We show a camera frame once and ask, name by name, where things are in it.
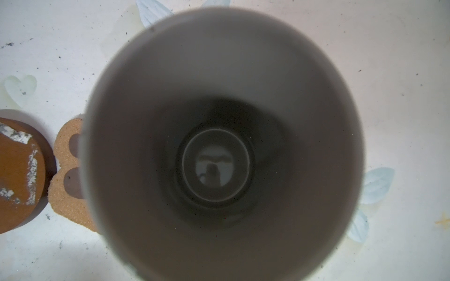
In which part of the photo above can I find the grey mug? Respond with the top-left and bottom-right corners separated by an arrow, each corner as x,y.
79,7 -> 364,281

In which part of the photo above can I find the cork paw print coaster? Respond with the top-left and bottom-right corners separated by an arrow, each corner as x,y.
48,118 -> 97,232

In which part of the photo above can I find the glossy brown wooden coaster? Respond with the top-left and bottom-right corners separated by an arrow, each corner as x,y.
1,118 -> 57,234

